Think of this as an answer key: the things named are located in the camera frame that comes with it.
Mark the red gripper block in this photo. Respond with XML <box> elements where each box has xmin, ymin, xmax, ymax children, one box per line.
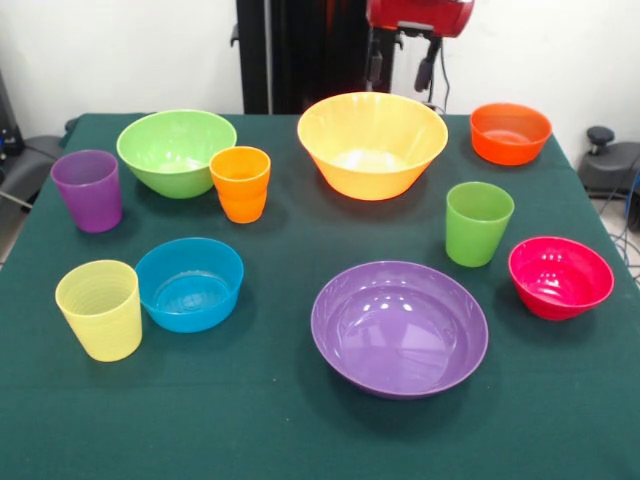
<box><xmin>365</xmin><ymin>0</ymin><xmax>476</xmax><ymax>93</ymax></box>

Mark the purple bowl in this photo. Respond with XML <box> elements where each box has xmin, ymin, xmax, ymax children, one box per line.
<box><xmin>310</xmin><ymin>259</ymin><xmax>490</xmax><ymax>401</ymax></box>

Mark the large yellow-orange bowl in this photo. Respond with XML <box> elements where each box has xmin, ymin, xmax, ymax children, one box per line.
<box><xmin>296</xmin><ymin>91</ymin><xmax>450</xmax><ymax>202</ymax></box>

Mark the red-orange bowl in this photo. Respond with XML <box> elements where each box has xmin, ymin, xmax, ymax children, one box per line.
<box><xmin>469</xmin><ymin>102</ymin><xmax>554</xmax><ymax>167</ymax></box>

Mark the green cup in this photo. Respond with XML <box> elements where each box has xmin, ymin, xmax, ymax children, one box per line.
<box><xmin>445</xmin><ymin>181</ymin><xmax>516</xmax><ymax>269</ymax></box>

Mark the orange cup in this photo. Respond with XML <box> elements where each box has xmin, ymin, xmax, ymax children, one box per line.
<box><xmin>208</xmin><ymin>145</ymin><xmax>272</xmax><ymax>225</ymax></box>

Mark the dark grey stand base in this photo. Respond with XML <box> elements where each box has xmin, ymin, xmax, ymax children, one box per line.
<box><xmin>578</xmin><ymin>125</ymin><xmax>640</xmax><ymax>200</ymax></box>
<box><xmin>0</xmin><ymin>133</ymin><xmax>69</xmax><ymax>211</ymax></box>

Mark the green bowl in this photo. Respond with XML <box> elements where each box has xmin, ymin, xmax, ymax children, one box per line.
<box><xmin>115</xmin><ymin>109</ymin><xmax>239</xmax><ymax>200</ymax></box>

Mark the pink bowl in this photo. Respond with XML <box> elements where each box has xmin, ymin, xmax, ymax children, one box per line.
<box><xmin>508</xmin><ymin>236</ymin><xmax>616</xmax><ymax>322</ymax></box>

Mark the blue bowl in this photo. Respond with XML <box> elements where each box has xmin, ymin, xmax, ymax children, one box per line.
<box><xmin>134</xmin><ymin>237</ymin><xmax>246</xmax><ymax>334</ymax></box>

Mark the purple cup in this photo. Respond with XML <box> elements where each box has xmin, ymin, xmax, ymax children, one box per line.
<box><xmin>50</xmin><ymin>149</ymin><xmax>124</xmax><ymax>235</ymax></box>

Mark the dark green tablecloth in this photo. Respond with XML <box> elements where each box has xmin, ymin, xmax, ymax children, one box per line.
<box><xmin>0</xmin><ymin>112</ymin><xmax>640</xmax><ymax>480</ymax></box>

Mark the yellow cup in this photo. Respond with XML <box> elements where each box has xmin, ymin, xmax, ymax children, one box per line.
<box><xmin>54</xmin><ymin>259</ymin><xmax>144</xmax><ymax>363</ymax></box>

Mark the black electronic device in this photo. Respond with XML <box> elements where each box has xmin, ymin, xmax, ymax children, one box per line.
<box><xmin>0</xmin><ymin>69</ymin><xmax>25</xmax><ymax>169</ymax></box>

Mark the black hanging cable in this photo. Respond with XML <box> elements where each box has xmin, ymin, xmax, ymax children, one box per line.
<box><xmin>428</xmin><ymin>39</ymin><xmax>454</xmax><ymax>114</ymax></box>

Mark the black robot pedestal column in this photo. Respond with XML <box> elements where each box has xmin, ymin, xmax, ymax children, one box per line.
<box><xmin>230</xmin><ymin>0</ymin><xmax>404</xmax><ymax>115</ymax></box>

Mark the blue cable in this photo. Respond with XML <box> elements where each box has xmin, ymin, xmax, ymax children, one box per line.
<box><xmin>612</xmin><ymin>167</ymin><xmax>640</xmax><ymax>281</ymax></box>

